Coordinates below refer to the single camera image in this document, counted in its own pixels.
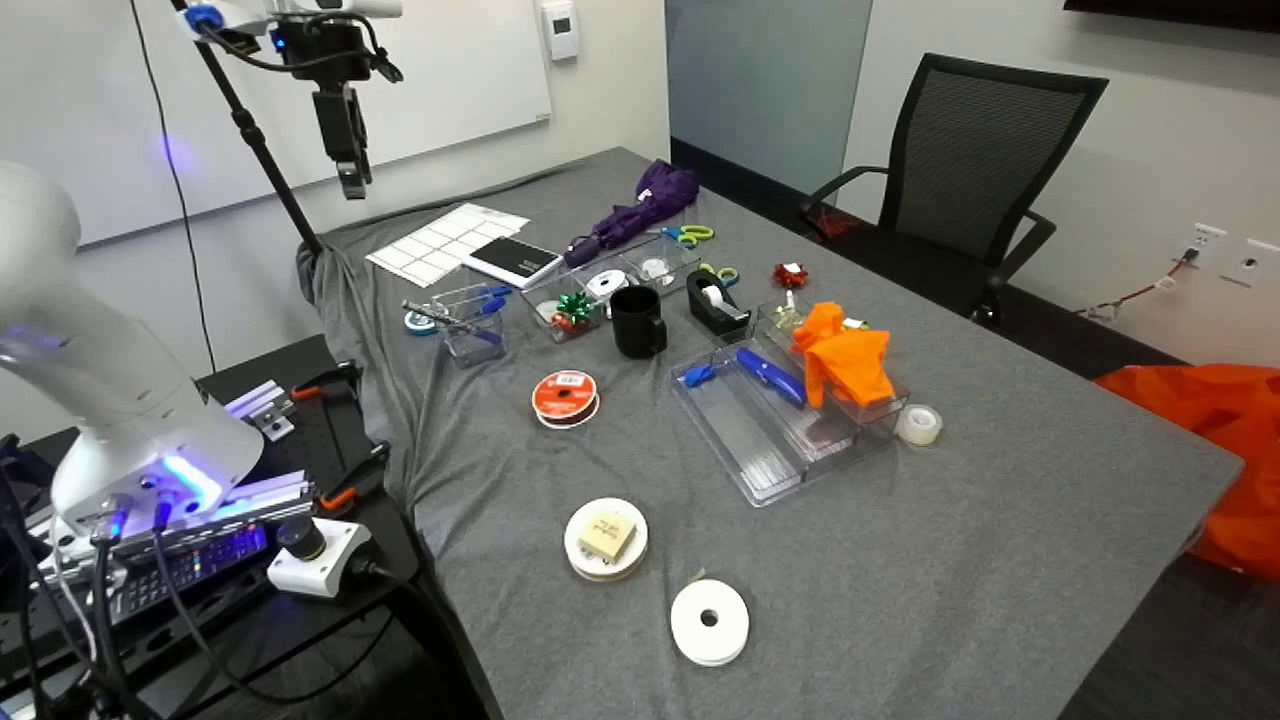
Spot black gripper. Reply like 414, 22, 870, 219
310, 78, 378, 204

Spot black cup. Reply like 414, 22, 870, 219
608, 285, 674, 363

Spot white book with dark cover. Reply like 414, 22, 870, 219
457, 231, 570, 292

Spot black tripod pole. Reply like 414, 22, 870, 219
165, 0, 334, 259

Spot white grid paper sheet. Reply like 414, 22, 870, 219
363, 202, 531, 292

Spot white whiteboard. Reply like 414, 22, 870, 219
0, 0, 557, 251

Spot teal tape roll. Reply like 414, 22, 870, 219
401, 299, 451, 339

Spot clear plastic box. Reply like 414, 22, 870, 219
431, 280, 516, 371

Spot clear container with bows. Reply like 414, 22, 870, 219
526, 259, 647, 350

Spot silver metal clamp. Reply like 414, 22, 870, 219
221, 375, 299, 445

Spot white ribbon roll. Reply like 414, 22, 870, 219
581, 264, 633, 304

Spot purple toy drill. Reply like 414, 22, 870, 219
560, 157, 704, 272

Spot orange ribbon spool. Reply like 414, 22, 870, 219
529, 370, 604, 433

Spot green scissors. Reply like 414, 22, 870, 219
661, 219, 721, 251

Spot black tape dispenser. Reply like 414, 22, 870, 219
685, 264, 760, 345

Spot grey electronics box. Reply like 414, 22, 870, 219
26, 463, 318, 632

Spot white dish with tan block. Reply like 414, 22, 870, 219
560, 492, 655, 588

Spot large blue marker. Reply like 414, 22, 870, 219
732, 345, 812, 414

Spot long clear plastic tray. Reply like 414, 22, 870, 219
670, 350, 812, 512

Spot orange toy object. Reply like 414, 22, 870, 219
787, 299, 900, 418

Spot large white tape roll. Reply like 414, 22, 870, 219
664, 573, 758, 672

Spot black office chair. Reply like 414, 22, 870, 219
796, 52, 1112, 334

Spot white ball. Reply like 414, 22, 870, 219
892, 399, 950, 454

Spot grey tablecloth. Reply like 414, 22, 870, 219
294, 146, 1250, 720

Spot orange fabric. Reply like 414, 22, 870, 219
1091, 359, 1280, 584

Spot orange handled tool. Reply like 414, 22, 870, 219
286, 363, 368, 414

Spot white wall thermostat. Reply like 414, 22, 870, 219
537, 0, 583, 68

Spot dark wall cable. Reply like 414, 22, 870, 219
1078, 243, 1206, 328

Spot black wall screen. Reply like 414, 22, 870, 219
1061, 0, 1280, 37

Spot white wall outlet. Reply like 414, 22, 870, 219
1185, 216, 1238, 264

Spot white wall plate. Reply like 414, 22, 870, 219
1212, 238, 1280, 292

